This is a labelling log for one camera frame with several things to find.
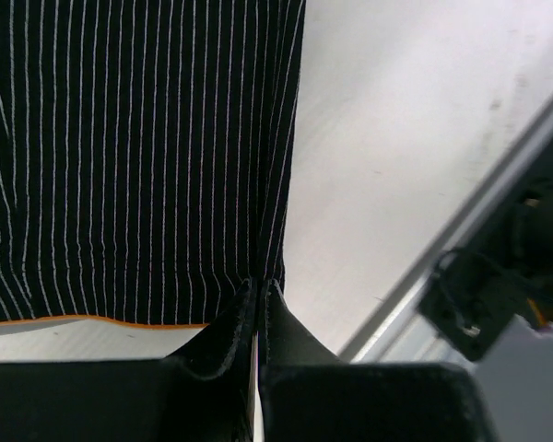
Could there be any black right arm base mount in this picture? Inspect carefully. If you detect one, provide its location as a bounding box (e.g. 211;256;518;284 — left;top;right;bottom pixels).
418;136;553;362

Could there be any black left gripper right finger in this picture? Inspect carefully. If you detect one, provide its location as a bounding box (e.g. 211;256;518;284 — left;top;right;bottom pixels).
259;280;493;441

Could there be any black striped underwear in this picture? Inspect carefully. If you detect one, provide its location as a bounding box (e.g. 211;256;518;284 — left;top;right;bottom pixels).
0;1;306;327

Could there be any aluminium front rail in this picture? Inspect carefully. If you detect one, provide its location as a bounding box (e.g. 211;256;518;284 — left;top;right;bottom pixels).
340;97;553;363

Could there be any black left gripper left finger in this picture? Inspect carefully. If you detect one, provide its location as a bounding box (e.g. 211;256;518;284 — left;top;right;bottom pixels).
0;280;258;441

